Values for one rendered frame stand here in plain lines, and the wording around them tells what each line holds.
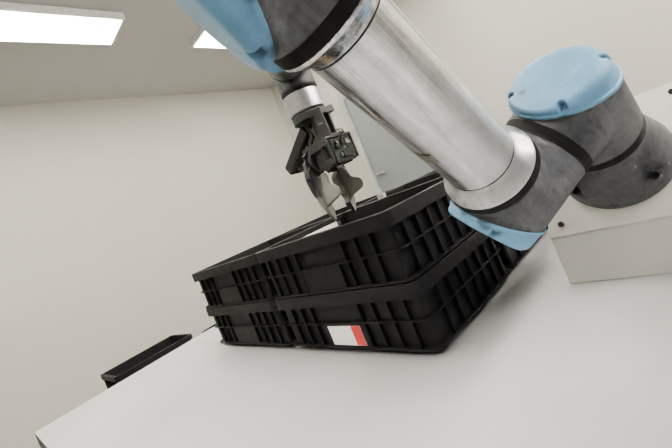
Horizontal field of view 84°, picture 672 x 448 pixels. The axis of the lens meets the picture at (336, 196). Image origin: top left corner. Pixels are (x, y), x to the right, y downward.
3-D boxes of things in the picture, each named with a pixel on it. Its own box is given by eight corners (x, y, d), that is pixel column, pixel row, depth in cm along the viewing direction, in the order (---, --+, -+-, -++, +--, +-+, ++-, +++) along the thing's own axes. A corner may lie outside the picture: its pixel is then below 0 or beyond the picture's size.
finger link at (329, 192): (340, 215, 68) (329, 167, 70) (320, 222, 73) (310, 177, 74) (352, 213, 70) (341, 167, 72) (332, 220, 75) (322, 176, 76)
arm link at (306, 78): (254, 43, 71) (266, 58, 79) (277, 97, 71) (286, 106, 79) (292, 25, 70) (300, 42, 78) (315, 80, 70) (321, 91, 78)
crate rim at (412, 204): (256, 264, 83) (252, 254, 83) (345, 220, 103) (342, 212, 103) (389, 227, 54) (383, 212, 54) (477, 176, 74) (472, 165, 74)
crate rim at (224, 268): (345, 221, 103) (342, 212, 103) (256, 264, 83) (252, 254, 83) (272, 245, 132) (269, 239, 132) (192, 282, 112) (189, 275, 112)
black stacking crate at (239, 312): (374, 290, 103) (357, 249, 103) (292, 351, 83) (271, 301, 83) (294, 299, 132) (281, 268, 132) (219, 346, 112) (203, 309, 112)
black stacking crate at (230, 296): (358, 253, 103) (342, 215, 103) (273, 304, 83) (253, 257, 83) (282, 271, 132) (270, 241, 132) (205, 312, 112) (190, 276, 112)
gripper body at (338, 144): (335, 166, 68) (310, 105, 68) (308, 180, 75) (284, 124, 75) (361, 158, 74) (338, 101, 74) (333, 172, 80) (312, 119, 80)
